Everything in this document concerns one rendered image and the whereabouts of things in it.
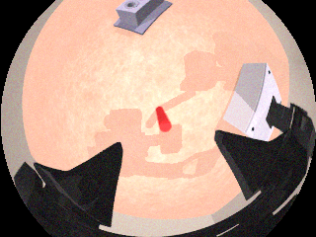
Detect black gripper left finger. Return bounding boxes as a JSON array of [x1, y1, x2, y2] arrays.
[[33, 142, 123, 228]]

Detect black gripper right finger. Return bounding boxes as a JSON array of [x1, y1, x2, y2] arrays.
[[213, 127, 291, 201]]

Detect red peg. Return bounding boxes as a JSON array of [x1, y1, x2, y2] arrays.
[[155, 107, 171, 131]]

